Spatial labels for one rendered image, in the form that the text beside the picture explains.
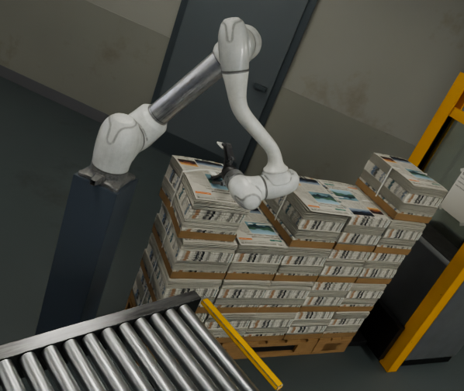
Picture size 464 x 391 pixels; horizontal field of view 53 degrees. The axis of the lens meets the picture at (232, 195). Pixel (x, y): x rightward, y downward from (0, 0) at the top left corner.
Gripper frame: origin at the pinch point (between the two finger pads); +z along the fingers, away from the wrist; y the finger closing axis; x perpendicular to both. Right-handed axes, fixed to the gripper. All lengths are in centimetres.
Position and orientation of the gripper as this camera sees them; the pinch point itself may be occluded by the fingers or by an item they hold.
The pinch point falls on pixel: (216, 157)
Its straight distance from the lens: 214.5
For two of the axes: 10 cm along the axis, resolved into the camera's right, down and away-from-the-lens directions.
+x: 8.6, 1.1, 4.9
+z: -3.8, -4.9, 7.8
